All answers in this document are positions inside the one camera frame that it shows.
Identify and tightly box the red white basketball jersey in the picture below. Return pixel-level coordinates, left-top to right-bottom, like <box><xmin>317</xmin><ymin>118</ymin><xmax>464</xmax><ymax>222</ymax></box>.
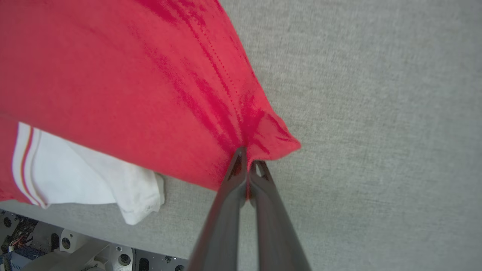
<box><xmin>0</xmin><ymin>0</ymin><xmax>302</xmax><ymax>225</ymax></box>

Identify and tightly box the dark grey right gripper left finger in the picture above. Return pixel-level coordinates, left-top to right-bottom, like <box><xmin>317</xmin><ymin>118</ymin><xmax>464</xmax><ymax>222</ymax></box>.
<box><xmin>187</xmin><ymin>146</ymin><xmax>249</xmax><ymax>271</ymax></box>

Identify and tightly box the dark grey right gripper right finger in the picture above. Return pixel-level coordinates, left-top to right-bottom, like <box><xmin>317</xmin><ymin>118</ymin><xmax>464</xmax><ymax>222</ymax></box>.
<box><xmin>249</xmin><ymin>160</ymin><xmax>312</xmax><ymax>271</ymax></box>

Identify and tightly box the grey fabric sofa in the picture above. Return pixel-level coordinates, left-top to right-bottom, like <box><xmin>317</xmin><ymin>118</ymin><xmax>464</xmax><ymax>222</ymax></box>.
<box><xmin>0</xmin><ymin>0</ymin><xmax>482</xmax><ymax>271</ymax></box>

